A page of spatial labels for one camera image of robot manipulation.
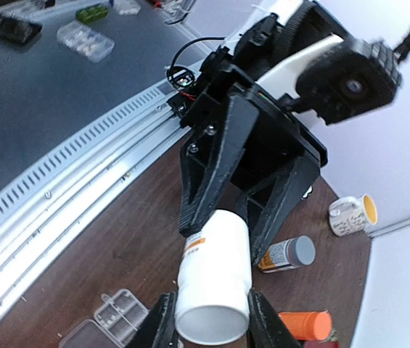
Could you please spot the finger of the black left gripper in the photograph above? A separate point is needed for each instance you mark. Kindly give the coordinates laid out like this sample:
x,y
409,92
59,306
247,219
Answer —
x,y
266,205
209,158

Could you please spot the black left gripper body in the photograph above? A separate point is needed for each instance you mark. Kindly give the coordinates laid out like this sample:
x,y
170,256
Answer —
x,y
277,136

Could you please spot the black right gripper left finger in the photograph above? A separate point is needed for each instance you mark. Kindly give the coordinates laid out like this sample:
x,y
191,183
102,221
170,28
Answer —
x,y
158,328

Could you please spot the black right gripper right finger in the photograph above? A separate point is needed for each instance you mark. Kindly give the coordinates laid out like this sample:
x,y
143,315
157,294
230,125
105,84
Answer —
x,y
266,330

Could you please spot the clear plastic pill organizer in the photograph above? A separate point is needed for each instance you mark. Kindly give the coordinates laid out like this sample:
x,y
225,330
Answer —
x,y
114,324

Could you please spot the orange pill bottle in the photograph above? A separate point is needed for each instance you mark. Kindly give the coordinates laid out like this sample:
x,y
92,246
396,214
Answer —
x,y
307,326

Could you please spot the grey lid pill bottle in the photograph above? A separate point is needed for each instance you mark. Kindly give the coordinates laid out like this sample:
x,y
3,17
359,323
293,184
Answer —
x,y
288,255

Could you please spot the white pill bottle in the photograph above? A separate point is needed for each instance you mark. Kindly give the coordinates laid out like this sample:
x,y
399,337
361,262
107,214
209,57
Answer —
x,y
214,281

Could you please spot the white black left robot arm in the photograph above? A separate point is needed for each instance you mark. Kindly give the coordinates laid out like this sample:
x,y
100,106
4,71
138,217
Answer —
x,y
269,42

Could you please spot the yellow interior patterned mug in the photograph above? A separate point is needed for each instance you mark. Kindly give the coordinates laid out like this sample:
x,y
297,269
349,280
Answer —
x,y
349,214

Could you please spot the clear pill box on bench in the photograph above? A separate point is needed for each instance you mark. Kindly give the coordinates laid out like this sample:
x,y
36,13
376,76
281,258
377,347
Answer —
x,y
85,41

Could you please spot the black smartphone on bench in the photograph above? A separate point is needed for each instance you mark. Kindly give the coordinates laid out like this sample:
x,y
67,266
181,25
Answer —
x,y
18,31

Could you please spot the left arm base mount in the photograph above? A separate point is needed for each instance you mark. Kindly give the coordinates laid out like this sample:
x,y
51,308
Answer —
x,y
184,81

